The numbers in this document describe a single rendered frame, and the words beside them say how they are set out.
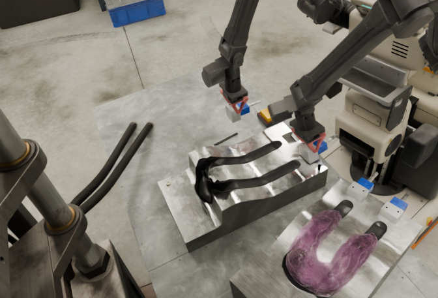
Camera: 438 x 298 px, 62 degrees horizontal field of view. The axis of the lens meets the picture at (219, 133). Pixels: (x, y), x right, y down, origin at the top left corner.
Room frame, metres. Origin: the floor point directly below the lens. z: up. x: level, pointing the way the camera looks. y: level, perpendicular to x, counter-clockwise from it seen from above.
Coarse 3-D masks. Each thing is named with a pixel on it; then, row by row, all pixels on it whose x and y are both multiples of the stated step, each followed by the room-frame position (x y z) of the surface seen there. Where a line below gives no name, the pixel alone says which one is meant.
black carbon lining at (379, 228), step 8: (344, 200) 0.62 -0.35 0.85; (336, 208) 0.60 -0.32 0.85; (344, 208) 0.59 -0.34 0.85; (352, 208) 0.59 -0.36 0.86; (344, 216) 0.56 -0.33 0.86; (376, 224) 0.52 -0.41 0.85; (384, 224) 0.52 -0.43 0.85; (368, 232) 0.50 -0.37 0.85; (376, 232) 0.50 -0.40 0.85; (384, 232) 0.50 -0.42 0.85; (288, 272) 0.42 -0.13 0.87; (304, 288) 0.37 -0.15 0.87; (320, 296) 0.35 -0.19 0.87
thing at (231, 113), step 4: (260, 100) 1.04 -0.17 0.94; (228, 104) 1.02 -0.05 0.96; (236, 104) 1.02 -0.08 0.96; (240, 104) 1.03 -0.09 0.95; (248, 104) 1.03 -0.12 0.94; (252, 104) 1.03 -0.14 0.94; (228, 108) 1.00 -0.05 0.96; (232, 108) 1.00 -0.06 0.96; (244, 108) 1.00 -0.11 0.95; (248, 108) 1.01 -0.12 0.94; (228, 112) 1.01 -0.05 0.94; (232, 112) 0.98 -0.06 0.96; (244, 112) 1.00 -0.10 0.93; (248, 112) 1.01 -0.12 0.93; (228, 116) 1.01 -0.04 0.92; (232, 116) 0.98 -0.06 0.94; (236, 116) 0.99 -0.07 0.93; (240, 116) 0.99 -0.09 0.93; (232, 120) 0.98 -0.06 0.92; (236, 120) 0.98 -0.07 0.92
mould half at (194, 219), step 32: (288, 128) 0.93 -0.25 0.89; (192, 160) 0.81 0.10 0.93; (256, 160) 0.81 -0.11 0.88; (288, 160) 0.78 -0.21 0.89; (320, 160) 0.76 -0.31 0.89; (192, 192) 0.73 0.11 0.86; (256, 192) 0.66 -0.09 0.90; (288, 192) 0.67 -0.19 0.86; (192, 224) 0.61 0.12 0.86; (224, 224) 0.60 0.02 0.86
